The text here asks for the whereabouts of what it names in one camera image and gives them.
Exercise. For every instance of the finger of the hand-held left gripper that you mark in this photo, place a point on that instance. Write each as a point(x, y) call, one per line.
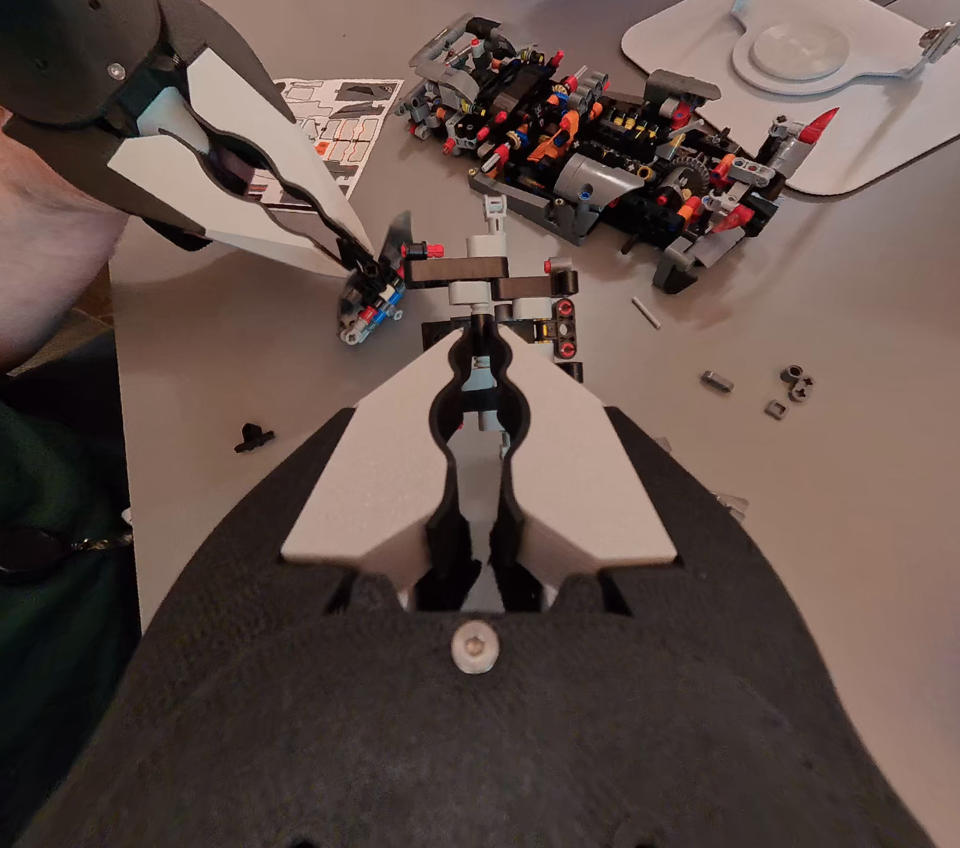
point(195, 188)
point(255, 113)

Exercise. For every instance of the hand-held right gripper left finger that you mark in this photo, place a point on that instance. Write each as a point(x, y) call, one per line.
point(367, 488)

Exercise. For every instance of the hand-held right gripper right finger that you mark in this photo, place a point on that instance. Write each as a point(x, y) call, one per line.
point(592, 488)

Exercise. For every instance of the grey blue lego wing assembly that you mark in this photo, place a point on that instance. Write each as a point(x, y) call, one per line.
point(371, 301)

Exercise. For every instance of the black lego beam assembly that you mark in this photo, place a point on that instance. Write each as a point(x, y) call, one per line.
point(457, 271)

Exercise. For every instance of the person's left forearm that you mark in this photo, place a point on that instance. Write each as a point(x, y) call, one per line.
point(52, 241)

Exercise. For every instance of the lego sticker sheet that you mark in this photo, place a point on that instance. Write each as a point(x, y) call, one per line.
point(352, 128)

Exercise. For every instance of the black lego connector piece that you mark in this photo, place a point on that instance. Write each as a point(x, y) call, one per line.
point(253, 438)

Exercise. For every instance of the grey lego pin piece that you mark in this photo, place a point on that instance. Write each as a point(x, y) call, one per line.
point(717, 381)

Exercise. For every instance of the light grey lego axle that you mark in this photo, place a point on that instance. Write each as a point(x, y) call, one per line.
point(646, 313)

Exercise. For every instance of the small grey square lego piece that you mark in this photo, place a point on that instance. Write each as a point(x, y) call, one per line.
point(776, 411)

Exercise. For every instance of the dark grey lego axle connector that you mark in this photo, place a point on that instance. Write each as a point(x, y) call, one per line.
point(799, 383)

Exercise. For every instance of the large lego car chassis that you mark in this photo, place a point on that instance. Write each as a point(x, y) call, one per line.
point(600, 173)

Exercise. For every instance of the black badge reel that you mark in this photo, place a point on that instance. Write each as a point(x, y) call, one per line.
point(37, 552)

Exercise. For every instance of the person's green shirt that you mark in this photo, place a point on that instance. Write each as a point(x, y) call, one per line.
point(45, 638)

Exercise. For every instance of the white book stand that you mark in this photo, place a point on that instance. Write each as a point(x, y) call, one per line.
point(675, 38)

